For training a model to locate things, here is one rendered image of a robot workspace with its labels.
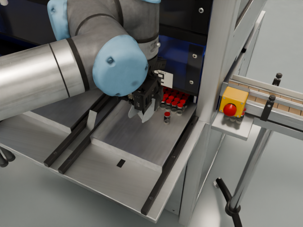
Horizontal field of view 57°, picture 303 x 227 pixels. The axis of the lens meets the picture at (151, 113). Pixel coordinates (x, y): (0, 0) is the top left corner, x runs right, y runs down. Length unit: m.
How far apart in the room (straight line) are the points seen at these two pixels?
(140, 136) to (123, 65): 0.62
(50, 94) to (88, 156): 0.58
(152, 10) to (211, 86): 0.45
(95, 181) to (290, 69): 2.47
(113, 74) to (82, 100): 0.76
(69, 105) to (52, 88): 0.74
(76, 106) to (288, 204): 1.43
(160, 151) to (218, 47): 0.37
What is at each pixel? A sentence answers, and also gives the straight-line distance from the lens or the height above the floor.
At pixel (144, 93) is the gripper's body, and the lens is 0.58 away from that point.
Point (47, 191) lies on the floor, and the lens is 1.97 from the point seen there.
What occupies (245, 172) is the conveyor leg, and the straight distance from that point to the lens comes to 1.40.
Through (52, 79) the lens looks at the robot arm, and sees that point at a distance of 0.36.
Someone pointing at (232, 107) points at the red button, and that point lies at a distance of 0.90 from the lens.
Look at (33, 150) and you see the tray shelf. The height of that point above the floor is 0.88.
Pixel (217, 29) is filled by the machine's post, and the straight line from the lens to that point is 0.80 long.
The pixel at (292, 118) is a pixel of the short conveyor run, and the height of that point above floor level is 0.93.
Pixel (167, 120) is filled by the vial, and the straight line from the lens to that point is 0.98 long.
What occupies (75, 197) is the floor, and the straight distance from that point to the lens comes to 1.89.
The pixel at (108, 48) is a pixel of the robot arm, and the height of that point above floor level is 1.43.
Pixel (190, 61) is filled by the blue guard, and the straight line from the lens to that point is 0.88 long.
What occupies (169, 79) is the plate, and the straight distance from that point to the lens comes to 0.95.
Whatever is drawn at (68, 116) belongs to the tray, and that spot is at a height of 0.88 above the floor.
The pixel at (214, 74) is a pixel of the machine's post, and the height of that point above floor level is 1.10.
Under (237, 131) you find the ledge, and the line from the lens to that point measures 1.02.
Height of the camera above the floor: 1.61
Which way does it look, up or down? 45 degrees down
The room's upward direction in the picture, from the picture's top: straight up
